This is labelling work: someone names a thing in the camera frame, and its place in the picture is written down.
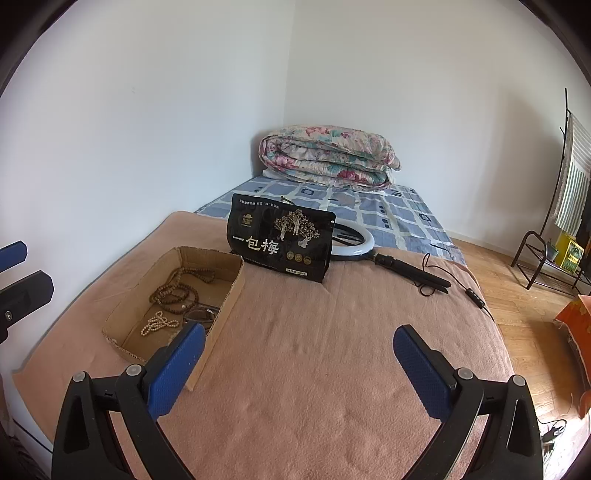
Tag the black snack bag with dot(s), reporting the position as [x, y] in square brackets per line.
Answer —
[277, 244]

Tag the folded floral quilt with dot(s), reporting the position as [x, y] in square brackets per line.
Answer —
[328, 154]

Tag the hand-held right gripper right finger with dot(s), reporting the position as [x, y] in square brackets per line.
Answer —
[422, 369]

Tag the orange patterned bag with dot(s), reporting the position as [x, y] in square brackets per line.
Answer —
[579, 323]

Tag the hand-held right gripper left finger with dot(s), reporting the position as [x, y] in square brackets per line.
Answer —
[178, 364]

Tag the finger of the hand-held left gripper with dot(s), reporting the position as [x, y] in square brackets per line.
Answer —
[27, 295]
[11, 256]

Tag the cardboard box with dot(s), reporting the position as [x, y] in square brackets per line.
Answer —
[221, 300]

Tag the pink blanket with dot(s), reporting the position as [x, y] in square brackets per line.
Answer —
[323, 346]

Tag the yellow green box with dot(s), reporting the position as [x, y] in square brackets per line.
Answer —
[569, 254]

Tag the blue checked bed sheet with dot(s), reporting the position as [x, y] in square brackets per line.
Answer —
[392, 217]

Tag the striped cloth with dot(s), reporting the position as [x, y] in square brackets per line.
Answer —
[572, 184]

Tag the black metal rack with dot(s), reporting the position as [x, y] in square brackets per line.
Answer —
[531, 249]

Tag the blue bangle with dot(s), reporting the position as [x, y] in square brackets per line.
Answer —
[198, 314]

